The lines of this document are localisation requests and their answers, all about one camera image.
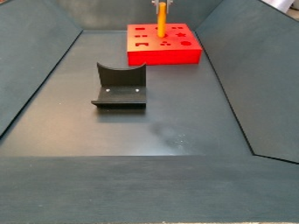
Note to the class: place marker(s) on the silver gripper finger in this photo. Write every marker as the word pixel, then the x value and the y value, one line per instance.
pixel 155 3
pixel 169 3

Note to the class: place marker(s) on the orange oval peg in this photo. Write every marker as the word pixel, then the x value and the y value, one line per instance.
pixel 162 19

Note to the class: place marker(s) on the red foam shape board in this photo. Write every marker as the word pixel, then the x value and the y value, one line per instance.
pixel 177 48

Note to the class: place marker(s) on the black curved part holder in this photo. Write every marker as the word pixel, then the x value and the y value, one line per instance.
pixel 122 87

